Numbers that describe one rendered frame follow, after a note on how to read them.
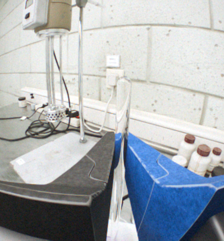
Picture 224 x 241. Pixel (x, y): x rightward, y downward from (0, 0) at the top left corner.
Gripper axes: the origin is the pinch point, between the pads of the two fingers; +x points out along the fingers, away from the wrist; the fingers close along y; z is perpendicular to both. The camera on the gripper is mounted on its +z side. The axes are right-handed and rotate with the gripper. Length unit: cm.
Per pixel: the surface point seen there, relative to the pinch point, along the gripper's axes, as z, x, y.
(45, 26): 13.3, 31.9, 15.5
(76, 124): -25, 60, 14
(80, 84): -4.1, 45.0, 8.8
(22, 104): -24, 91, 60
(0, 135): -27, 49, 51
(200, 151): -16.1, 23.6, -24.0
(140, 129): -21, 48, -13
